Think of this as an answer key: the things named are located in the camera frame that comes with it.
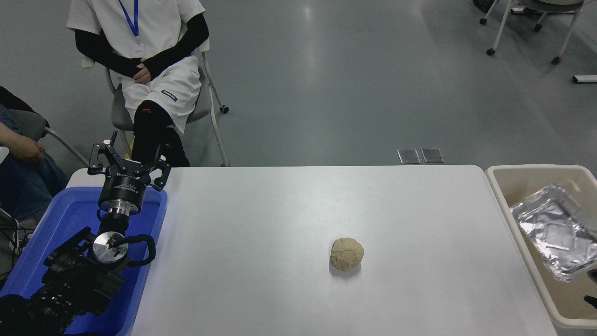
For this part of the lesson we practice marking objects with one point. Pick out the person's hand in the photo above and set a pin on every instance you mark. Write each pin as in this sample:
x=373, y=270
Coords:
x=27, y=150
x=142, y=73

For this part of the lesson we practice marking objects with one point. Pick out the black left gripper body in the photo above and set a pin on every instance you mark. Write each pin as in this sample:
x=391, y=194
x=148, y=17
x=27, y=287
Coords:
x=123, y=189

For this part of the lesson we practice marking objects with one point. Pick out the grey wheeled chair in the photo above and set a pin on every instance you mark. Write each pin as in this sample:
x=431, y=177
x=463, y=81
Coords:
x=205, y=98

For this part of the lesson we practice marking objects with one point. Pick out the large pale bin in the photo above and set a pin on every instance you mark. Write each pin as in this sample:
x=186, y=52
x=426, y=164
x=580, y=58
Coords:
x=527, y=289

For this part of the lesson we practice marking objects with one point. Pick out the person's foot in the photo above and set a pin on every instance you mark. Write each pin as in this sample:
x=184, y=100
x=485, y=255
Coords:
x=481, y=3

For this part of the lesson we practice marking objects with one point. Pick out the person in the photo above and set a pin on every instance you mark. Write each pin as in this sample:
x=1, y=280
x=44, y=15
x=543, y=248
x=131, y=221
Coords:
x=23, y=182
x=163, y=93

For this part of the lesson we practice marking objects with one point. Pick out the person's right forearm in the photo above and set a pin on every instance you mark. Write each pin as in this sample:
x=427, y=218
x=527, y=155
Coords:
x=105, y=53

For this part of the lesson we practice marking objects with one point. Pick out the metal floor plate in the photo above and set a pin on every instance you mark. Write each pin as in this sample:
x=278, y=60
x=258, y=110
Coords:
x=432, y=155
x=408, y=156

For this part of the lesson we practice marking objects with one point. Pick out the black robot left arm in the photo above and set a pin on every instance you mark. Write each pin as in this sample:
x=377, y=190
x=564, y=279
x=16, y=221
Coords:
x=74, y=280

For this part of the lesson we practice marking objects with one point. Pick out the white bar on floor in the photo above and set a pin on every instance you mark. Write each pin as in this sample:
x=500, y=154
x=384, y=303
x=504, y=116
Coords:
x=585, y=79

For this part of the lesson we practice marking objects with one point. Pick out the blue plastic tray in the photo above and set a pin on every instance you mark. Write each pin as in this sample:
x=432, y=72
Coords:
x=70, y=214

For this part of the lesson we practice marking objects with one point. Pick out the white-framed wheeled chair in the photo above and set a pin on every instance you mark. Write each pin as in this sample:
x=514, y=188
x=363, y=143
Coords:
x=508, y=14

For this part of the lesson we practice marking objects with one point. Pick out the person's left forearm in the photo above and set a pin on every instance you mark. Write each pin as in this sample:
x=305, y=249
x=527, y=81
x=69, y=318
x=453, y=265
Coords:
x=179, y=44

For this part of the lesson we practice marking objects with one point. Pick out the silver foil tray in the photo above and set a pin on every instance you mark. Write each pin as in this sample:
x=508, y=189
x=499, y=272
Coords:
x=555, y=233

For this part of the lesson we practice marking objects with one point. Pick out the person's forearm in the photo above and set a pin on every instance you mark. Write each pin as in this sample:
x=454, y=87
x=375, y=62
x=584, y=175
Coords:
x=7, y=133

